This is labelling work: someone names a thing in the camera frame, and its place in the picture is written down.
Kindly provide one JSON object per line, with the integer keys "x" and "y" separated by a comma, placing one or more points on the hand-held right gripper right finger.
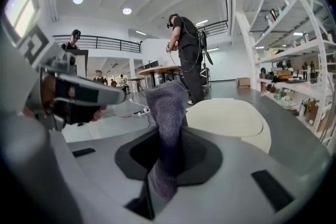
{"x": 249, "y": 165}

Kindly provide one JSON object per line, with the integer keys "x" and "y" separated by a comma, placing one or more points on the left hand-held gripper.
{"x": 52, "y": 60}

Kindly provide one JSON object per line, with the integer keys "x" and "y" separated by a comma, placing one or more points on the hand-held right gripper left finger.
{"x": 105, "y": 165}

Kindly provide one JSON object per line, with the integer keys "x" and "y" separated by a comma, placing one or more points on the beige plastic trash bin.
{"x": 225, "y": 118}

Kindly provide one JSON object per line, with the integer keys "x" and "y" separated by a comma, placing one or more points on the dark purple cloth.
{"x": 168, "y": 112}

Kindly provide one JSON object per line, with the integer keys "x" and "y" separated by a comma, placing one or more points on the person's left hand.
{"x": 48, "y": 91}

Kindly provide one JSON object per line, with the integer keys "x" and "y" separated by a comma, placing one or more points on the white power strip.
{"x": 141, "y": 112}

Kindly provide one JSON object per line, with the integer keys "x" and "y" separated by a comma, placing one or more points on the black railing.
{"x": 105, "y": 43}

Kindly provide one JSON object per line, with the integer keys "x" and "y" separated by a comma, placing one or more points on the round wooden table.
{"x": 160, "y": 69}

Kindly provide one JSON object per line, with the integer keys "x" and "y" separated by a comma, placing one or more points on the cardboard box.
{"x": 242, "y": 82}

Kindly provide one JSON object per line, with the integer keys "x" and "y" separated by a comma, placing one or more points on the white shelving unit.
{"x": 294, "y": 47}

